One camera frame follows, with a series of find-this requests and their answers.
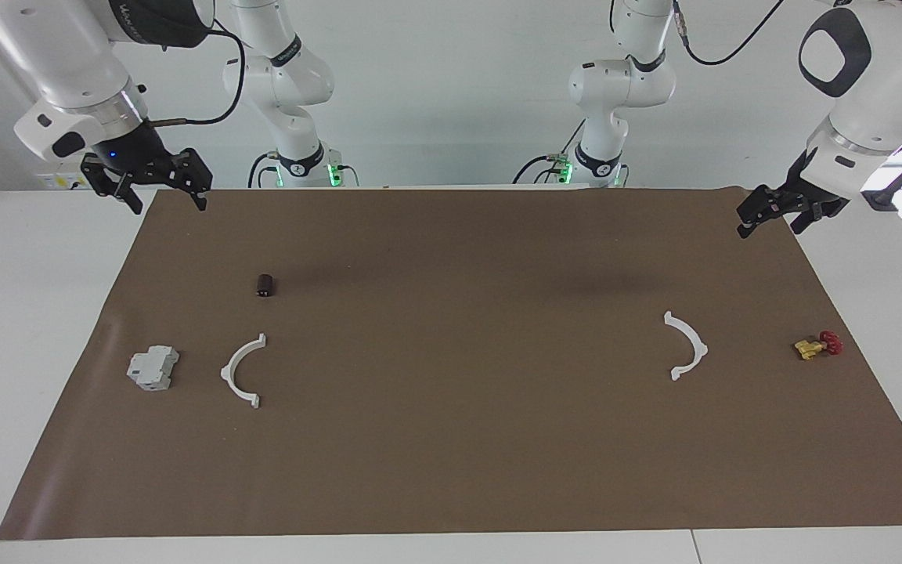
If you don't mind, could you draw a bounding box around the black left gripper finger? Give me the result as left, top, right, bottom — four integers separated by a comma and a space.
792, 200, 851, 234
737, 185, 782, 238

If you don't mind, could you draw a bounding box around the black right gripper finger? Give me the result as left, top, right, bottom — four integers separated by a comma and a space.
81, 154, 143, 215
169, 148, 213, 211

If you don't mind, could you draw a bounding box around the white half-ring pipe clamp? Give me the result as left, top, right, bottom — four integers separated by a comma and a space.
663, 311, 709, 381
221, 333, 268, 409

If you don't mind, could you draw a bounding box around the white box with yellow label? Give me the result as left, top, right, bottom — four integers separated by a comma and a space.
36, 172, 92, 191

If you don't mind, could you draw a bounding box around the grey circuit breaker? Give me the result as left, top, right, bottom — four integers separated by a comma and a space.
126, 345, 180, 392

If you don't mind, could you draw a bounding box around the brown table mat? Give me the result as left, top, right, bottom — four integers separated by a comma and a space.
0, 186, 902, 541

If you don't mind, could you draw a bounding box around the black base cable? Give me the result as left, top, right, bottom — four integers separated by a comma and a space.
247, 151, 280, 189
514, 117, 586, 185

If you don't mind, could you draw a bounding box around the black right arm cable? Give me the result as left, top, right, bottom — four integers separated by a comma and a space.
142, 20, 247, 128

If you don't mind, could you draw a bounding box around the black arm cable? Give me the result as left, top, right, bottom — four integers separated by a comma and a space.
670, 0, 787, 66
142, 20, 247, 128

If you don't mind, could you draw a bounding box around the brass valve with red handle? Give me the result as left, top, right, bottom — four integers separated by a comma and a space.
793, 330, 843, 362

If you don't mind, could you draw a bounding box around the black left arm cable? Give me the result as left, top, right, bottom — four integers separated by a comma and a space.
670, 0, 787, 66

